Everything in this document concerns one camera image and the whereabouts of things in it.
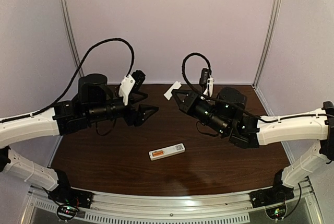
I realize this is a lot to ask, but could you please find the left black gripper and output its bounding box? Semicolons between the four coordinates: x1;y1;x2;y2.
86;92;159;127

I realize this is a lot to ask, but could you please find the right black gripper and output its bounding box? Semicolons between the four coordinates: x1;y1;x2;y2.
171;90;229;137

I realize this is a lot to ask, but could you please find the white battery cover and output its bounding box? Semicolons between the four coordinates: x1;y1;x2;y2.
163;81;182;100

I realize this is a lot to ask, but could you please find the white remote control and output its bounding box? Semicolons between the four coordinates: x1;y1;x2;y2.
148;143;185;161

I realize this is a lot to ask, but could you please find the orange battery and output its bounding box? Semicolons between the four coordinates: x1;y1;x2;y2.
152;150;164;157
152;151;164;157

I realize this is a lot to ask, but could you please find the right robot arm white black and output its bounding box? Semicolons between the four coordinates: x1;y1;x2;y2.
172;87;333;204

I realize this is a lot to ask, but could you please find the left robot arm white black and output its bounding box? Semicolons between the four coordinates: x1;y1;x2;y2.
1;70;159;205

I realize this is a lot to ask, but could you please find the left round circuit board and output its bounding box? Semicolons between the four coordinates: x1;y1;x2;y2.
56;204;79;221

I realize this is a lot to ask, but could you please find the round circuit board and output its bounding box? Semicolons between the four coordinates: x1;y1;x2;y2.
265;204;287;221
56;204;79;221

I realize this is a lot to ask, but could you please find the right round circuit board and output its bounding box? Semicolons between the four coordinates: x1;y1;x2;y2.
265;204;287;221

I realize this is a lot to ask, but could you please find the right black camera cable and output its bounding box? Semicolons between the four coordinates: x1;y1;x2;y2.
181;52;334;124

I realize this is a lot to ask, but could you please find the black camera cable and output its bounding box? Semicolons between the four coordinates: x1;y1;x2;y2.
31;38;136;116
181;52;334;124

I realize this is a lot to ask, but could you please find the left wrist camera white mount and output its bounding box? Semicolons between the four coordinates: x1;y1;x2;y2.
117;70;146;106

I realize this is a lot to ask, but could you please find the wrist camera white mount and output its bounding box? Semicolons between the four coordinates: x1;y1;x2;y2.
117;70;146;106
199;68;214;97

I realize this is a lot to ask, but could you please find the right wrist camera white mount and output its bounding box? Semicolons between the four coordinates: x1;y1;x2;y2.
199;68;214;97

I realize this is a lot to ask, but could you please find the left black camera cable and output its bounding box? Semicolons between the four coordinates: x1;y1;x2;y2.
31;38;136;116

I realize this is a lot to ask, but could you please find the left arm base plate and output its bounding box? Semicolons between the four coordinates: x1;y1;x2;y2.
48;186;93;209

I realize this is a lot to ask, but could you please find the front aluminium rail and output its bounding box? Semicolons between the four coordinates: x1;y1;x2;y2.
26;176;319;224

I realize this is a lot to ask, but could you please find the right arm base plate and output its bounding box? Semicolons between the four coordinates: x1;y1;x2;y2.
249;187;294;208

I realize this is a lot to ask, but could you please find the left aluminium frame post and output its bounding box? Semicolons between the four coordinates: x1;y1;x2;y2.
59;0;84;78

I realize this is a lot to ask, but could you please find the aluminium frame post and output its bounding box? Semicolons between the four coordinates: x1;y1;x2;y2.
59;0;84;78
253;0;282;89

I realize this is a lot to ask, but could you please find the right aluminium frame post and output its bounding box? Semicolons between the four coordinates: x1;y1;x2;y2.
253;0;282;89

